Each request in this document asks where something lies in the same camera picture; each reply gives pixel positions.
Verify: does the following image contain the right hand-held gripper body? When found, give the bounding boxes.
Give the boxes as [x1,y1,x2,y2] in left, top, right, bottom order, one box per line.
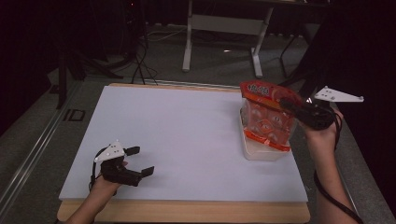
[294,86,365,132]

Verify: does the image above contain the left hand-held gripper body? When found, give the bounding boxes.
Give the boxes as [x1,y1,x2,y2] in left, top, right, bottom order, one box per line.
[93,139,145,188]

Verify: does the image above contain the orange clear snack packet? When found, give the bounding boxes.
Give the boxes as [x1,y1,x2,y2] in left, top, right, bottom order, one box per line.
[239,79,304,153]

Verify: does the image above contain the white plastic container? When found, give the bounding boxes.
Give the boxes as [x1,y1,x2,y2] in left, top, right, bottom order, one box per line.
[238,104,296,162]

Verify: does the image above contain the person's right hand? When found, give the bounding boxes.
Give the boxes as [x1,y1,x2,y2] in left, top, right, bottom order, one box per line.
[299,107,345,147]

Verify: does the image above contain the person's left hand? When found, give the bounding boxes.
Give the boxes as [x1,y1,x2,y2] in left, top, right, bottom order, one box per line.
[89,160,129,196]

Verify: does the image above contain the black chair legs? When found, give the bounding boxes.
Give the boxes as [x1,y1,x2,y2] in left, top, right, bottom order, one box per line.
[265,29,330,104]

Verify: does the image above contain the white board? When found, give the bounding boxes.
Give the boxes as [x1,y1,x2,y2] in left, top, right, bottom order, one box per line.
[59,85,309,203]

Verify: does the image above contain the black metal stand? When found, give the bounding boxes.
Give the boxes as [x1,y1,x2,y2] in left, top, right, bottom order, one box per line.
[55,43,125,110]

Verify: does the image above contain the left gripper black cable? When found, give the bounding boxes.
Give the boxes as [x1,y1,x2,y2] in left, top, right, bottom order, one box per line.
[89,148,106,192]

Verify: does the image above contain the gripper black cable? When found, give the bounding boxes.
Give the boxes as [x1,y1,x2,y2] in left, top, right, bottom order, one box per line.
[89,148,106,192]
[313,106,364,224]

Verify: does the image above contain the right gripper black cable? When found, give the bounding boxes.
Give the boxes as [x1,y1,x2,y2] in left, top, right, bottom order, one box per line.
[313,106,364,224]

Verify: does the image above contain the black floor cables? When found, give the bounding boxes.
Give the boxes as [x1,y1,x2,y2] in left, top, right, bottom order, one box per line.
[130,27,160,86]

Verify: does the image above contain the white metal table frame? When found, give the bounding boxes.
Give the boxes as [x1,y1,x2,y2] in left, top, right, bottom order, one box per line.
[181,0,275,78]

